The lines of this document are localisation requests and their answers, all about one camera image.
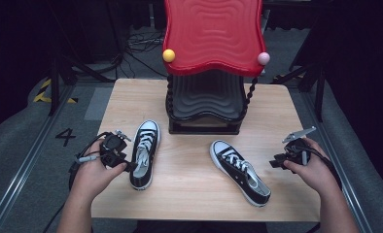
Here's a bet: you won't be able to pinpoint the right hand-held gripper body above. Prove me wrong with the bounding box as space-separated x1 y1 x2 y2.
281 125 318 167

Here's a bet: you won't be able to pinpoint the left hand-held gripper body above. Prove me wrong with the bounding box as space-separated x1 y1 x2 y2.
98 129 133 169

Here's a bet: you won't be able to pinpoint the black canvas sneaker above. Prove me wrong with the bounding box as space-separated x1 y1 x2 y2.
209 139 272 208
128 119 161 191

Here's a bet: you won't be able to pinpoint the red and black shoe rack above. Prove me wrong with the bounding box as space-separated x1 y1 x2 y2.
161 0 271 136

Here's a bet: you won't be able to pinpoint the person's right hand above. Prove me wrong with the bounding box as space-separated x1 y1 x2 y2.
282 137 340 198

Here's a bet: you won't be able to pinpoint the person's left hand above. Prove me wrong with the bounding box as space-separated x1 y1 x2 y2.
70 141 129 199

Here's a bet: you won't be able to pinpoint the black metal stand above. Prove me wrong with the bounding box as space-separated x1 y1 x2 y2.
47 48 117 117
271 54 328 123

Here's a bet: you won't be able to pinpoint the white cable plug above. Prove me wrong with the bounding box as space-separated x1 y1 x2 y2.
78 154 100 164

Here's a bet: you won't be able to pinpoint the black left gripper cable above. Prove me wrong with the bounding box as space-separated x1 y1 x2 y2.
68 131 113 192

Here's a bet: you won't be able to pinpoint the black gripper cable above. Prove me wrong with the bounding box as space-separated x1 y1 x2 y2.
304 146 343 190
68 131 113 192

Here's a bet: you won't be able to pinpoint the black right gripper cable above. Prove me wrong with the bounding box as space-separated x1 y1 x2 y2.
304 146 343 190

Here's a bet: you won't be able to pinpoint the black floor cables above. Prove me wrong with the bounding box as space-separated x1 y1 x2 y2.
116 27 168 79

